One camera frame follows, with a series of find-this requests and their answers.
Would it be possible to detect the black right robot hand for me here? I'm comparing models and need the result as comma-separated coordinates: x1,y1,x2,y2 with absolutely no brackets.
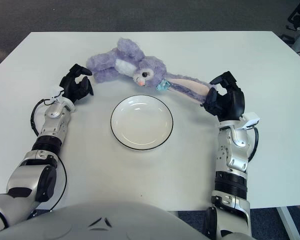
202,71,246,123

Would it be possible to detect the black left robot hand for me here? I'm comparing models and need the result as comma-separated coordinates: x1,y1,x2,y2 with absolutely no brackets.
59,63,95,105

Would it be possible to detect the purple plush bunny doll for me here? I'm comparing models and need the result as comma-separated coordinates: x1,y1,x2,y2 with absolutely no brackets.
86,37,217,105

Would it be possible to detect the white plate with black rim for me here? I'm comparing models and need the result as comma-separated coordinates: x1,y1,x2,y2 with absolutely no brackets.
110,94,174,151

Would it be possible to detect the white left wrist connector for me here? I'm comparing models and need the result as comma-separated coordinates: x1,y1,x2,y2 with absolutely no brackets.
51,86,66,105

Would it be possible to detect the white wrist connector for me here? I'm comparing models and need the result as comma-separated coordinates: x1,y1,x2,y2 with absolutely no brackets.
51,86,66,105
239,112,261,130

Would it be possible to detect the white right wrist connector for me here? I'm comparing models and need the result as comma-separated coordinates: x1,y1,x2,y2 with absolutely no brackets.
239,112,261,130

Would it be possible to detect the black office chair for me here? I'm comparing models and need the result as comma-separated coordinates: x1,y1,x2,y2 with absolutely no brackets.
281,0,300,41

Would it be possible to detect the white table leg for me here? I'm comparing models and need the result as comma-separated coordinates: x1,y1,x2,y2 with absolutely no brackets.
276,206,300,240

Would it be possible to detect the grey robot torso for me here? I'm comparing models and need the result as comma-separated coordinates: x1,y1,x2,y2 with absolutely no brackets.
0,201,251,240

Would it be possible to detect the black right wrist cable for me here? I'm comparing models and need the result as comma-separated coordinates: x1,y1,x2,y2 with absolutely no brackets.
247,126,260,161

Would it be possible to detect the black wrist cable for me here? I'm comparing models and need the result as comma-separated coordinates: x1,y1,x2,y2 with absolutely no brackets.
30,98,66,137
247,126,260,161

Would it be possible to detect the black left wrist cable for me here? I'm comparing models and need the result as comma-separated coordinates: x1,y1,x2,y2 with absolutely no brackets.
30,98,66,137

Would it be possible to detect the thin black left elbow cable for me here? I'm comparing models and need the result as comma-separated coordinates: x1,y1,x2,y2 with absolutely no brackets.
31,157,67,216

